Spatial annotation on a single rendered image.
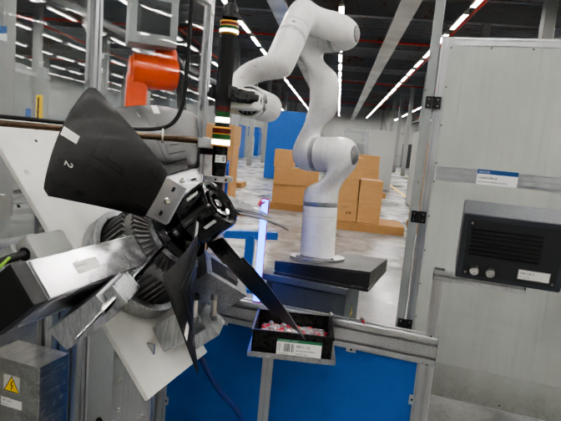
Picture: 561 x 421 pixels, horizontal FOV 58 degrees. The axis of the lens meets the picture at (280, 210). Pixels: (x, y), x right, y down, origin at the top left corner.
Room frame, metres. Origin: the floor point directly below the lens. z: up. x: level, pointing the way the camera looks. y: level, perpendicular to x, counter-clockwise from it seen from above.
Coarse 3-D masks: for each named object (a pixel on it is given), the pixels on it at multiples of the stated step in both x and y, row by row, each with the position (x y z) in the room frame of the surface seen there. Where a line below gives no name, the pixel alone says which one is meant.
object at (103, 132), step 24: (96, 96) 0.95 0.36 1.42; (72, 120) 0.89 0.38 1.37; (96, 120) 0.93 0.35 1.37; (120, 120) 0.97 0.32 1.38; (72, 144) 0.88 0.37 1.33; (96, 144) 0.92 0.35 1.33; (120, 144) 0.96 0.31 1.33; (144, 144) 1.00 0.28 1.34; (48, 168) 0.84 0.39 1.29; (96, 168) 0.91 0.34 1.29; (120, 168) 0.95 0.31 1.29; (144, 168) 0.99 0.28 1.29; (48, 192) 0.84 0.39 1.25; (72, 192) 0.88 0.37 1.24; (96, 192) 0.92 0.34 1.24; (120, 192) 0.96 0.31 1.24; (144, 192) 1.00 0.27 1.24
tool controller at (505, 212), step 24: (480, 216) 1.28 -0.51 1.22; (504, 216) 1.27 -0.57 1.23; (528, 216) 1.27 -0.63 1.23; (552, 216) 1.27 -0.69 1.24; (480, 240) 1.29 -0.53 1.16; (504, 240) 1.28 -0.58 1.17; (528, 240) 1.25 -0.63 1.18; (552, 240) 1.24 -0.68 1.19; (456, 264) 1.35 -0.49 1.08; (480, 264) 1.31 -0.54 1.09; (504, 264) 1.29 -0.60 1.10; (528, 264) 1.27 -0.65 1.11; (552, 264) 1.25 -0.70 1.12; (552, 288) 1.27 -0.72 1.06
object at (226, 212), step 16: (192, 192) 1.06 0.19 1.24; (208, 192) 1.08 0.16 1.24; (224, 192) 1.14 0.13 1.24; (192, 208) 1.04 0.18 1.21; (208, 208) 1.03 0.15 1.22; (224, 208) 1.10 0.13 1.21; (160, 224) 1.06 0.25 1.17; (176, 224) 1.07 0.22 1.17; (192, 224) 1.04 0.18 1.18; (224, 224) 1.05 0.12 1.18; (176, 240) 1.06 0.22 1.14; (208, 240) 1.07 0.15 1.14
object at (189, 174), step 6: (174, 174) 1.16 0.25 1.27; (180, 174) 1.16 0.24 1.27; (186, 174) 1.16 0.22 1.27; (192, 174) 1.17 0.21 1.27; (198, 174) 1.17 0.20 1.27; (174, 180) 1.15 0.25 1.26; (186, 180) 1.15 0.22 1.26; (192, 180) 1.15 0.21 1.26; (198, 180) 1.15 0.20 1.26; (186, 186) 1.14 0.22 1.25; (192, 186) 1.14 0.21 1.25
